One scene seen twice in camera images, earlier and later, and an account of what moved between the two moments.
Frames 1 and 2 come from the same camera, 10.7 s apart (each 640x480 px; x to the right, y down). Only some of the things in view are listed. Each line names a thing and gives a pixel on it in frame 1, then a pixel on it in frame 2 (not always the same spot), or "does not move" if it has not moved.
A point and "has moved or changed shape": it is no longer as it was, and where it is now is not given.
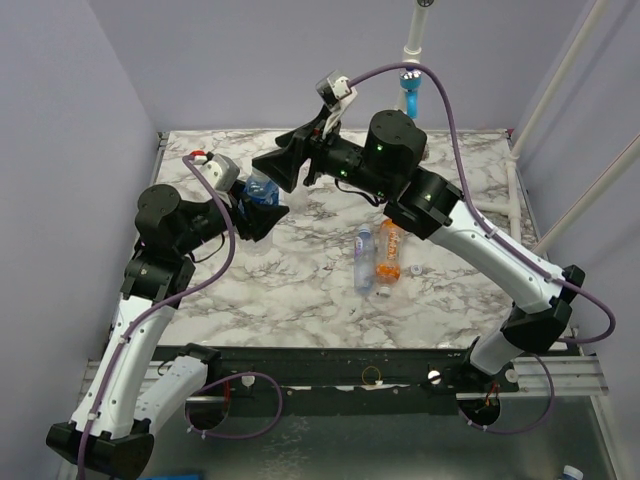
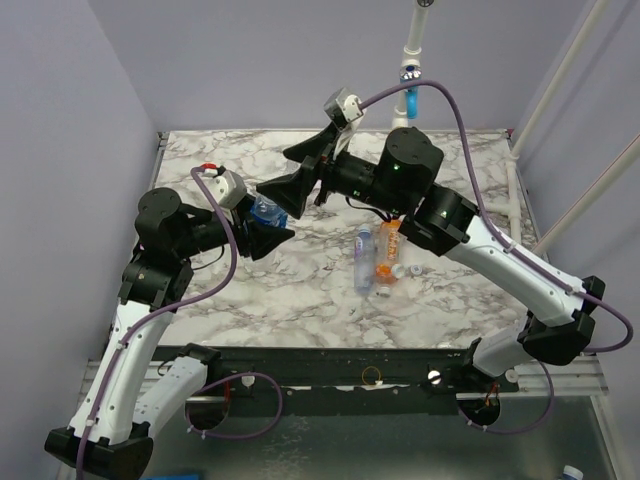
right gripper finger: [283, 166] → [291, 191]
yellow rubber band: [364, 379] does not move
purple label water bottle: [364, 261] does not move
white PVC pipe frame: [512, 206] does not move
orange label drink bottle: [389, 256] does not move
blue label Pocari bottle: [261, 189] has moved or changed shape
